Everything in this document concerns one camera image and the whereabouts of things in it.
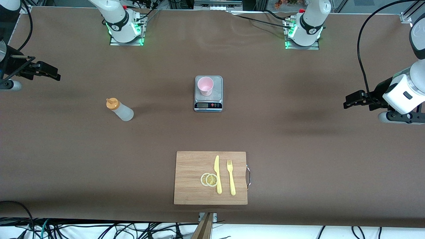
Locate translucent orange-capped sauce bottle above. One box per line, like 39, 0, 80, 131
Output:
106, 98, 134, 122

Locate pink plastic cup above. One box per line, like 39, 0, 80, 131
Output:
198, 77, 214, 97

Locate silver digital kitchen scale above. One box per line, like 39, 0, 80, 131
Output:
194, 75, 223, 113

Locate yellow plastic fork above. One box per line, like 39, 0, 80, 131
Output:
227, 159, 236, 196

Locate yellow plastic knife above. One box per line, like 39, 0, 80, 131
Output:
214, 155, 222, 195

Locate wooden cutting board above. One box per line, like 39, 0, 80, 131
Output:
174, 151, 251, 205

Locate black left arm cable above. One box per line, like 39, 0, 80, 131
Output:
358, 0, 404, 102

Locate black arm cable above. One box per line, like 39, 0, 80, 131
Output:
358, 0, 404, 102
18, 0, 33, 52

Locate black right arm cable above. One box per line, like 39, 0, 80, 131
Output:
18, 0, 33, 52

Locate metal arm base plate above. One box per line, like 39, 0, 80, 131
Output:
110, 15, 145, 46
285, 18, 320, 50

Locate short black table cable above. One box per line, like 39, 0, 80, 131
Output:
264, 9, 291, 21

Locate black base connector cables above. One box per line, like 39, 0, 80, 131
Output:
133, 0, 160, 24

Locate long black table cable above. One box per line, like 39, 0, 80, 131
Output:
232, 14, 294, 30

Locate black looped floor cable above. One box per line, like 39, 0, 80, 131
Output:
0, 200, 35, 239

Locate teal floor cable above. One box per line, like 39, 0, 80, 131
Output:
32, 218, 50, 239

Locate wooden post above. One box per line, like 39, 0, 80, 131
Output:
191, 212, 214, 239

